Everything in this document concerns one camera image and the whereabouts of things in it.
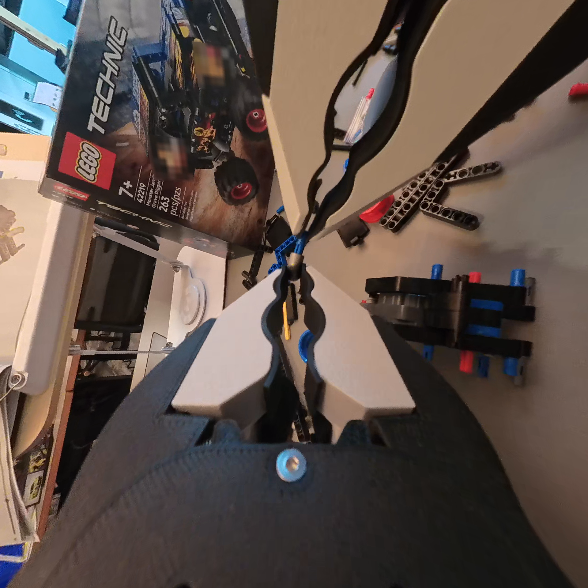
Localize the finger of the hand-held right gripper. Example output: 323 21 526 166
262 0 390 232
316 0 576 238

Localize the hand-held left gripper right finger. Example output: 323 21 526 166
299 266 416 437

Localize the black grey motor assembly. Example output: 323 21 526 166
360 264 537 386

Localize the red wheel rim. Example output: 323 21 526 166
359 195 396 223

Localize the light grey thin beam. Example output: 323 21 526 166
446 161 502 181

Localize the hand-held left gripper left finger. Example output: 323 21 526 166
171 266 295 442

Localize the dark printed box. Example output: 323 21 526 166
25 427 53 506

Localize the black straight beam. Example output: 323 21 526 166
379 154 460 230
388 175 446 232

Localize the clear plastic parts bag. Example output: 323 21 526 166
345 87 377 143

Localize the grey desk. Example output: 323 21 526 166
225 0 588 588

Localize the blue angle beam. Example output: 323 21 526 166
274 236 297 272

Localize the black sloped panel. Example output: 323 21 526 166
337 220 370 249

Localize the instruction booklet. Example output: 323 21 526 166
0 133 95 543

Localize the toy truck box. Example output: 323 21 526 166
38 0 276 260

